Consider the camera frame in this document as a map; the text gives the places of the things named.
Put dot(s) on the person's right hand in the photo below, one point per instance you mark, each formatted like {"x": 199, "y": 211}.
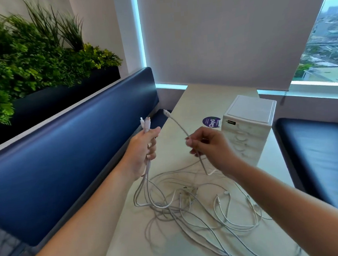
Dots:
{"x": 217, "y": 152}

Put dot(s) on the person's left hand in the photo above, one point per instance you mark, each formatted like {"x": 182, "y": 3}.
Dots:
{"x": 139, "y": 154}

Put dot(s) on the white mini drawer cabinet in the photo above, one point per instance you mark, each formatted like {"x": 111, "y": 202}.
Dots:
{"x": 251, "y": 107}

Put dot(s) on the person's left forearm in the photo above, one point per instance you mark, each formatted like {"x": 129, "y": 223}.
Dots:
{"x": 83, "y": 230}

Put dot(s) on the person's right forearm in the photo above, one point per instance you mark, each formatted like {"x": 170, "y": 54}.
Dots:
{"x": 296, "y": 210}

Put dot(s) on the black planter box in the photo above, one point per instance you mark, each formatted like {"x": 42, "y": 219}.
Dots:
{"x": 63, "y": 99}

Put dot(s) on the round purple sticker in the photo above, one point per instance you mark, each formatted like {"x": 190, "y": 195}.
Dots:
{"x": 211, "y": 122}

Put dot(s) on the white table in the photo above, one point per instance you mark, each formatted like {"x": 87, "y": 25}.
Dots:
{"x": 190, "y": 102}

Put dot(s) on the blue padded bench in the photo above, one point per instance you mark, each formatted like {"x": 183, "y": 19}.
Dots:
{"x": 318, "y": 156}
{"x": 58, "y": 160}

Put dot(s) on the white roller blind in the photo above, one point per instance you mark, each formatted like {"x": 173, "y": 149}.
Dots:
{"x": 231, "y": 29}

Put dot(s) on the green leafy plants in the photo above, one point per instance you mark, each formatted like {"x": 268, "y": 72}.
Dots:
{"x": 23, "y": 64}

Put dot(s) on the glass window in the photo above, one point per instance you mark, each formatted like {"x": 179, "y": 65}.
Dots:
{"x": 325, "y": 52}

